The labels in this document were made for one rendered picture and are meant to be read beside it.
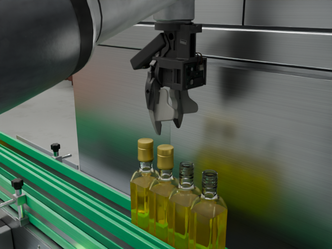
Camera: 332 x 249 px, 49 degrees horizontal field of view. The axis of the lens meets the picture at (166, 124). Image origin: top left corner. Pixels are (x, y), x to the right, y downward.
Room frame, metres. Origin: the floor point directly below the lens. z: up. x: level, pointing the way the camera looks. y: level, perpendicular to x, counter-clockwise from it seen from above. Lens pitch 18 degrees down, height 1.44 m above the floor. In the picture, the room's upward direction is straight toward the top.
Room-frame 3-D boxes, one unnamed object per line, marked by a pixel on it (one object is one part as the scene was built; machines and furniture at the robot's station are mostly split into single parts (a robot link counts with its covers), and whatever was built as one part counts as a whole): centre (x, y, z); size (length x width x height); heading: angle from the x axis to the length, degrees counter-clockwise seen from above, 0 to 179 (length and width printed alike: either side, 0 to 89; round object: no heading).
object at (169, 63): (0.68, -0.02, 1.35); 0.09 x 0.08 x 0.12; 47
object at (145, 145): (0.74, 0.04, 1.14); 0.04 x 0.04 x 0.04
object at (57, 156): (1.13, 0.35, 0.94); 0.07 x 0.04 x 0.13; 137
